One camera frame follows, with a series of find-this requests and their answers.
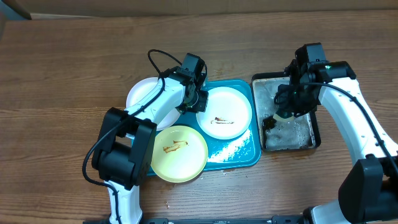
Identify yellow-green plate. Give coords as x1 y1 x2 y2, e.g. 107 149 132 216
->
151 126 208 183

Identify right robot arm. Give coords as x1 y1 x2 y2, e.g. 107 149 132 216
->
274 60 397 223

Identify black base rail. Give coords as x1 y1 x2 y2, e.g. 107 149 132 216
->
139 215 313 224

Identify teal plastic tray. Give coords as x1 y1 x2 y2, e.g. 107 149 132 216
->
130 79 262 177

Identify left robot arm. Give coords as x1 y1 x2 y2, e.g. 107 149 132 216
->
82 65 208 223

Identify white plate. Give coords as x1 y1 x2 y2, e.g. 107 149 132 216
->
126 77 180 131
196 86 252 140

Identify black soapy water tray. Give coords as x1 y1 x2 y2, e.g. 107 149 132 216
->
251 72 321 152

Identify yellow green sponge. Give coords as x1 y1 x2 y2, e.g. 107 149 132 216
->
273 109 294 122

